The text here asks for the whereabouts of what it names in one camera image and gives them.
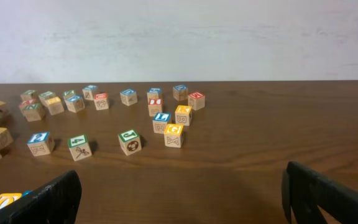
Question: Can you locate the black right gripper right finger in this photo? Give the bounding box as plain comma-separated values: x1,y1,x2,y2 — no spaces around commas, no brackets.
281,161,358,224

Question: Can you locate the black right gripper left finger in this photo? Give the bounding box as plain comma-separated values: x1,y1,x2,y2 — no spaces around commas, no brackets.
0,170,82,224

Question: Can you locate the blue T block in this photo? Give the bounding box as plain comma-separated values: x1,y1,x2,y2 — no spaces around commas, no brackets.
22,190,32,197

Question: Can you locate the green 4 block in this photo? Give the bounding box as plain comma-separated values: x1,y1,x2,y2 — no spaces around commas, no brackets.
68,134,92,161

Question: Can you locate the blue 2 block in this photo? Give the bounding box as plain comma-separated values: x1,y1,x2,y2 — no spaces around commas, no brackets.
27,131,55,157

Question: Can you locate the green J block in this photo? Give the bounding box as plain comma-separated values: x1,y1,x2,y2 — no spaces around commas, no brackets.
117,129,142,156

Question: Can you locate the green N block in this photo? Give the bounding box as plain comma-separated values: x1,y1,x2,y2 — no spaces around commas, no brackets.
23,103,45,122

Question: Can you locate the blue P block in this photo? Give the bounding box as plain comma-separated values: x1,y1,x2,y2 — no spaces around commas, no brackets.
65,95,85,113

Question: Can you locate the red A block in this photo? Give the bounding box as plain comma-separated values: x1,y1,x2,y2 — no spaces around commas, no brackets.
18,98,37,116

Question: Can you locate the green L block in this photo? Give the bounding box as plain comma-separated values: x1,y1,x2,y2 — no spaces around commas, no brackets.
39,91,56,106

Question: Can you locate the green Z block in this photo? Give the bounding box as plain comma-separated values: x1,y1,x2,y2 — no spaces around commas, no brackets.
63,90,76,100

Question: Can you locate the green T block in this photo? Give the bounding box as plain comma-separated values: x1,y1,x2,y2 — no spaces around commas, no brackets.
21,90,39,101

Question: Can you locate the red U block far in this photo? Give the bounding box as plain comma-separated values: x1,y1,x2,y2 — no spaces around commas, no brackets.
94,93,109,110

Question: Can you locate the blue J block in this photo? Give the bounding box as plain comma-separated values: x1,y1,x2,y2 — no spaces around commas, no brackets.
82,85,99,101

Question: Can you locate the blue D block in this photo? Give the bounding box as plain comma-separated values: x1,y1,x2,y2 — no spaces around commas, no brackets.
120,88,137,106

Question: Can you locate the blue L block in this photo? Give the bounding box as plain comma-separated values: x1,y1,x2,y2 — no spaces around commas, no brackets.
152,113,172,134

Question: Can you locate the yellow G block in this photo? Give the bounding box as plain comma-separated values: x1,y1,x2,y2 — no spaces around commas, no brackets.
164,124,184,148

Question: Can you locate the red I block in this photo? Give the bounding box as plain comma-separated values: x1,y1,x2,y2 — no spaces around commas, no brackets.
148,98,163,117

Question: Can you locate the red M block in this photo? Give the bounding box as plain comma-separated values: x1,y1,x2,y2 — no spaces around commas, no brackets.
188,91,206,111

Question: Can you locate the yellow K block right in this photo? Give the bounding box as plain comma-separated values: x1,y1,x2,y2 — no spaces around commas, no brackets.
175,105,192,126

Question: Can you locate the blue S block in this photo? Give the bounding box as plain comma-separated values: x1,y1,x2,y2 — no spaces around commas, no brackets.
147,88,162,100

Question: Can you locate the blue Q block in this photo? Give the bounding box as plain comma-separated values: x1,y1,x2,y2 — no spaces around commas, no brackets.
173,84,188,101

